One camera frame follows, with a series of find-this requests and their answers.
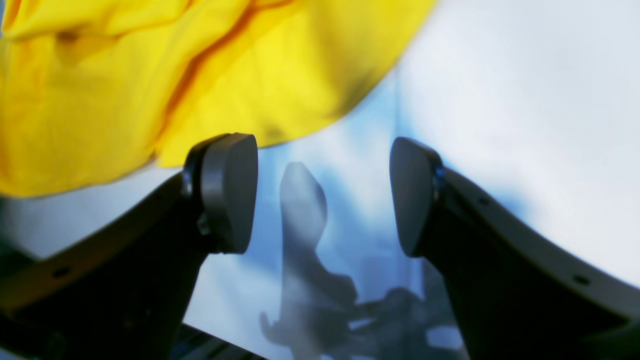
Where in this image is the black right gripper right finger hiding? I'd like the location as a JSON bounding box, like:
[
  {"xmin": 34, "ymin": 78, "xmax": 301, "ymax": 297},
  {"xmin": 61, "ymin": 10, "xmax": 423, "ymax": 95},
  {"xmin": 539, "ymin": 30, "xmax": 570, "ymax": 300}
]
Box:
[{"xmin": 389, "ymin": 137, "xmax": 640, "ymax": 360}]

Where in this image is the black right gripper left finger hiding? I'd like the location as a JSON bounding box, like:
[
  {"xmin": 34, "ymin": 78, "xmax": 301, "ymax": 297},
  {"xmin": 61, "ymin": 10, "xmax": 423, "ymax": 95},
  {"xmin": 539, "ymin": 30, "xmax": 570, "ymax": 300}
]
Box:
[{"xmin": 1, "ymin": 133, "xmax": 259, "ymax": 360}]

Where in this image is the orange t-shirt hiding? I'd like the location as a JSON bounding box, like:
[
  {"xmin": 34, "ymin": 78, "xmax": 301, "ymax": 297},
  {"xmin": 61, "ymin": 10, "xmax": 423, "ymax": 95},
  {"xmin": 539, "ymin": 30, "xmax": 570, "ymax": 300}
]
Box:
[{"xmin": 1, "ymin": 0, "xmax": 436, "ymax": 198}]

